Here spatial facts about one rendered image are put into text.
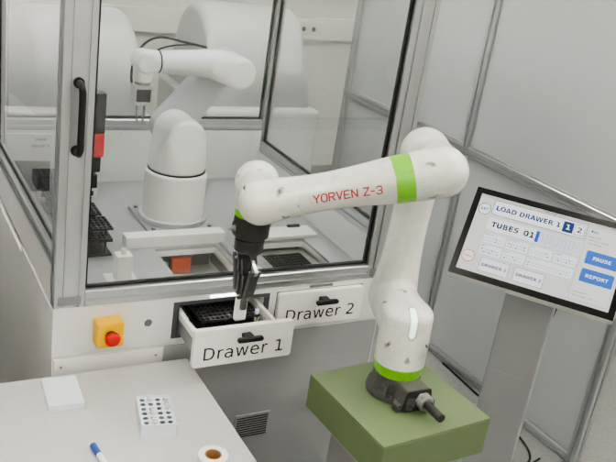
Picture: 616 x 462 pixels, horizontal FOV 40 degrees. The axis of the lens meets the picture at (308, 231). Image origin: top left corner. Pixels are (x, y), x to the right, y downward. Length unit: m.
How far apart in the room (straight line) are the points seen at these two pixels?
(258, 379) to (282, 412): 0.18
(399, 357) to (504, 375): 0.89
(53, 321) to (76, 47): 0.70
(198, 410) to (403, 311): 0.58
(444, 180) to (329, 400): 0.64
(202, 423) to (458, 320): 2.15
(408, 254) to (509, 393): 0.94
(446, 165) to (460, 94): 2.06
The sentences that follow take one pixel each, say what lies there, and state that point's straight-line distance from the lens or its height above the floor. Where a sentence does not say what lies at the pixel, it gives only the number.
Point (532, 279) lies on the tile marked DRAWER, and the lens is 2.73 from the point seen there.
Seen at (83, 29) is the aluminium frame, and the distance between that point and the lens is 2.03.
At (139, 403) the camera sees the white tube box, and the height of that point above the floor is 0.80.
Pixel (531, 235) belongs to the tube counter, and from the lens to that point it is 2.78.
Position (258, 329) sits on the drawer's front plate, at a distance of 2.29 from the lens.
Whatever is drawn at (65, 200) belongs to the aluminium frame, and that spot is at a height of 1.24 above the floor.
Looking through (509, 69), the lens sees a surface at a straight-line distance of 3.78.
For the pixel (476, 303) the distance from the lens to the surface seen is 4.00.
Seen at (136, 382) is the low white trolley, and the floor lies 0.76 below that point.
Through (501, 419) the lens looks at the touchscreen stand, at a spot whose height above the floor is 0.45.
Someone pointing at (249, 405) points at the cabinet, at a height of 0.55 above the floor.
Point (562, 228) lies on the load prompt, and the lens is 2.79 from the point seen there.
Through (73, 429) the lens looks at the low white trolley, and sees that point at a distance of 2.14.
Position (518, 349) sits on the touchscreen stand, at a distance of 2.91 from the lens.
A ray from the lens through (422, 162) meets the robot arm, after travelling 1.95.
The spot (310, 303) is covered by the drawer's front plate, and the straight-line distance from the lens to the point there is 2.52.
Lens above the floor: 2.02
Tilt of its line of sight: 22 degrees down
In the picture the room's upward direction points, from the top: 9 degrees clockwise
